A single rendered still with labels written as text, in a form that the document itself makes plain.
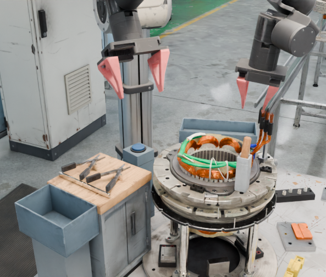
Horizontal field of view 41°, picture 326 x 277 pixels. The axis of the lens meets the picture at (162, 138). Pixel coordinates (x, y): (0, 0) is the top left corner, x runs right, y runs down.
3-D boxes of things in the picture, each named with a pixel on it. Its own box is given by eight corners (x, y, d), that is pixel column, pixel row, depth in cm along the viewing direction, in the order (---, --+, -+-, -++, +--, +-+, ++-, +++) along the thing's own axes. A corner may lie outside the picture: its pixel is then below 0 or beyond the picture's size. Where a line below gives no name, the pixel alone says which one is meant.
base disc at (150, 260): (248, 333, 103) (249, 330, 103) (115, 273, 121) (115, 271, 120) (293, 240, 133) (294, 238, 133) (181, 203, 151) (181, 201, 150)
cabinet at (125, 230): (107, 295, 115) (101, 214, 104) (59, 266, 125) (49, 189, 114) (152, 254, 129) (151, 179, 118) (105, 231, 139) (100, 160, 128)
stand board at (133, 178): (100, 215, 103) (100, 206, 102) (47, 189, 113) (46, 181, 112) (152, 179, 118) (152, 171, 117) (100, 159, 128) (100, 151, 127)
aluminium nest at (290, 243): (315, 251, 131) (316, 244, 130) (285, 251, 131) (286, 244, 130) (304, 226, 141) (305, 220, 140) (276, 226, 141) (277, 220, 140)
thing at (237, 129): (248, 193, 159) (256, 122, 146) (249, 210, 149) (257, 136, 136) (181, 187, 162) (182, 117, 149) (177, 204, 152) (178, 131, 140)
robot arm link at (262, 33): (276, 7, 88) (253, 6, 86) (299, 15, 83) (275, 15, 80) (269, 40, 91) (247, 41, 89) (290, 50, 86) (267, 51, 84)
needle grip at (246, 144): (246, 163, 100) (250, 140, 97) (239, 161, 100) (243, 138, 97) (247, 160, 101) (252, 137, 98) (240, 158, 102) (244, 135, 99)
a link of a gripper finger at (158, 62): (178, 86, 83) (167, 38, 83) (144, 92, 80) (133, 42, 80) (164, 93, 89) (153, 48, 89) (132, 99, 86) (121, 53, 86)
